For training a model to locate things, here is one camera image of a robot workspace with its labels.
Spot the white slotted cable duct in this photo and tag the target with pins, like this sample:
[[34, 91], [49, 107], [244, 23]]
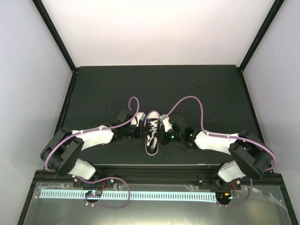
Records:
[[132, 195]]

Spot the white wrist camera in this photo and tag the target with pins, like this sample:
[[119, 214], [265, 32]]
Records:
[[138, 119], [164, 119]]

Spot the left black frame post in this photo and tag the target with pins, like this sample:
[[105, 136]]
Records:
[[54, 33]]

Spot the black aluminium mounting rail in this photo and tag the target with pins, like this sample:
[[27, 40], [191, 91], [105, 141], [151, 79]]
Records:
[[156, 174]]

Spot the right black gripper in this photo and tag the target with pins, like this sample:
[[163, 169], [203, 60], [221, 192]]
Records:
[[164, 139]]

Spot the right black frame post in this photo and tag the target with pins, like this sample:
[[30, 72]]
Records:
[[272, 13]]

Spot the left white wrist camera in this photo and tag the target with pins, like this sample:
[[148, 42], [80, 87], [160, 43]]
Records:
[[138, 119]]

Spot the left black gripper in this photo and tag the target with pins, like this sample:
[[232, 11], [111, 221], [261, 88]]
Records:
[[140, 134]]

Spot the left small circuit board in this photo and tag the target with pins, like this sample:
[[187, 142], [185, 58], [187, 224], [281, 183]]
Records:
[[94, 193]]

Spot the black sneaker white sole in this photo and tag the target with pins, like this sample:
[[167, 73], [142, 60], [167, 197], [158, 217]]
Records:
[[153, 115]]

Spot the black frame post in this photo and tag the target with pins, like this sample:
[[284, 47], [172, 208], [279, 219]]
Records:
[[272, 13], [54, 33]]

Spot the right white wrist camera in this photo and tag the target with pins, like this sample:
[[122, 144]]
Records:
[[164, 119]]

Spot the small circuit board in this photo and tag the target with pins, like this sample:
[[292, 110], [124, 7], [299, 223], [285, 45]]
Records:
[[227, 195], [94, 193]]

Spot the right small circuit board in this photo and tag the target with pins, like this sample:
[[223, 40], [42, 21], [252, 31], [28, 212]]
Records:
[[227, 195]]

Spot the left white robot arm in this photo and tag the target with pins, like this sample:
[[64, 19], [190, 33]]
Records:
[[62, 153]]

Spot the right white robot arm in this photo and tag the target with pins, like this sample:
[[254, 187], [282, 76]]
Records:
[[251, 158]]

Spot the white shoelace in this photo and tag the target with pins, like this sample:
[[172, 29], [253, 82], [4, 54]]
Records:
[[151, 140]]

